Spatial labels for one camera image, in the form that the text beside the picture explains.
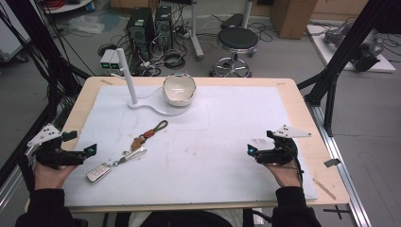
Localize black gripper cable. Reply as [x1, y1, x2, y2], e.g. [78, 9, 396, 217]
[291, 148, 305, 187]

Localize clear plastic bag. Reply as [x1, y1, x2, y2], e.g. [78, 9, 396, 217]
[66, 14, 106, 36]

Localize person's right hand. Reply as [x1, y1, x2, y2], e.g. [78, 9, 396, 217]
[264, 162, 303, 189]

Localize coiled black cables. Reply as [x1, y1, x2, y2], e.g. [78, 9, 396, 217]
[163, 49, 187, 71]

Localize car key with keychain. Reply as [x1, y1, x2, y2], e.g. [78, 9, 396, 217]
[85, 119, 169, 184]

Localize wooden cabinet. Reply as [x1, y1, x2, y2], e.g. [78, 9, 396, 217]
[270, 0, 319, 40]

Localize white floor board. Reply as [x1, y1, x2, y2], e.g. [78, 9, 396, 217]
[306, 24, 397, 74]

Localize white hook stand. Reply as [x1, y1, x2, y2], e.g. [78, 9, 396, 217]
[114, 47, 192, 117]

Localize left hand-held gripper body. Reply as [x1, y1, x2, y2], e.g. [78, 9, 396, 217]
[26, 123, 86, 168]

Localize white ceramic bowl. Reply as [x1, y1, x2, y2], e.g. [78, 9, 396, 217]
[162, 72, 198, 108]

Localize small grey metal plate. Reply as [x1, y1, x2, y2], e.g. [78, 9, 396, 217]
[323, 157, 342, 168]

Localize person's left hand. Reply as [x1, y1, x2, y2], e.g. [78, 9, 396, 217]
[33, 163, 77, 191]

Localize black computer tower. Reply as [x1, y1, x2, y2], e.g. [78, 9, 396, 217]
[126, 7, 156, 62]
[154, 5, 174, 52]

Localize grey power supply box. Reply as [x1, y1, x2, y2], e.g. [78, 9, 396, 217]
[109, 50, 123, 71]
[99, 48, 115, 71]

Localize thin white cable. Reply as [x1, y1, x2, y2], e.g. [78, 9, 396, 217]
[137, 86, 165, 100]

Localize black metal frame strut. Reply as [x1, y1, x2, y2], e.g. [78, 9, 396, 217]
[0, 0, 93, 190]
[297, 0, 401, 137]

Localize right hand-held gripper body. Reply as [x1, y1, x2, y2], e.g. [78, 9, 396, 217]
[254, 125, 312, 166]

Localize black round stool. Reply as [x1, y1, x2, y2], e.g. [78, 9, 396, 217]
[209, 26, 260, 79]

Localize grey machine on board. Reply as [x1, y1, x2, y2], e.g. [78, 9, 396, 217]
[323, 21, 385, 73]

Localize white table mat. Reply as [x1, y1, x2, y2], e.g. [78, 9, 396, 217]
[63, 84, 318, 208]

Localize thin wooden stick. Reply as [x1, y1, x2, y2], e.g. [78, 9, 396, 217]
[312, 178, 338, 201]

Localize aluminium rail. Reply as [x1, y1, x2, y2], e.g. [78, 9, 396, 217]
[305, 101, 374, 227]

